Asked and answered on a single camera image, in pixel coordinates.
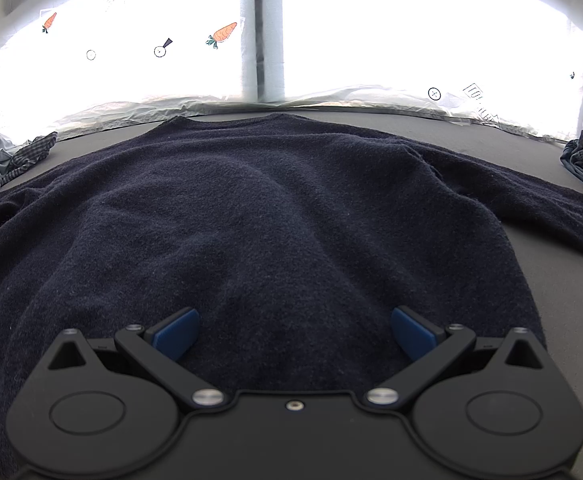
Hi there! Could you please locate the printed white plastic window sheet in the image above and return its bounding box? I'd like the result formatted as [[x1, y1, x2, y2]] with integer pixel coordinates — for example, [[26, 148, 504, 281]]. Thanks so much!
[[0, 0, 583, 144]]

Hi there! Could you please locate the navy blue knit sweater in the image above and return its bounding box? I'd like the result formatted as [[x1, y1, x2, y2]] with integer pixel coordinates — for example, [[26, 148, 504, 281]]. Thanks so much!
[[0, 115, 583, 477]]

